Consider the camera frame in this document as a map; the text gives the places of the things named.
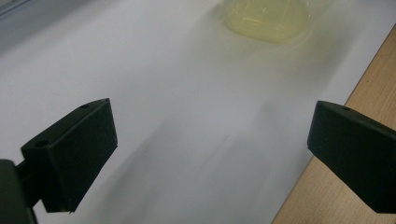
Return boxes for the round yellow plastic bowl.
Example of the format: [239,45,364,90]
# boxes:
[217,0,332,45]

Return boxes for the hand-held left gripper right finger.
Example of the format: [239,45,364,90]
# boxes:
[306,100,396,215]

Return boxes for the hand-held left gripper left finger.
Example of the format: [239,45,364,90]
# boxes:
[15,98,119,215]

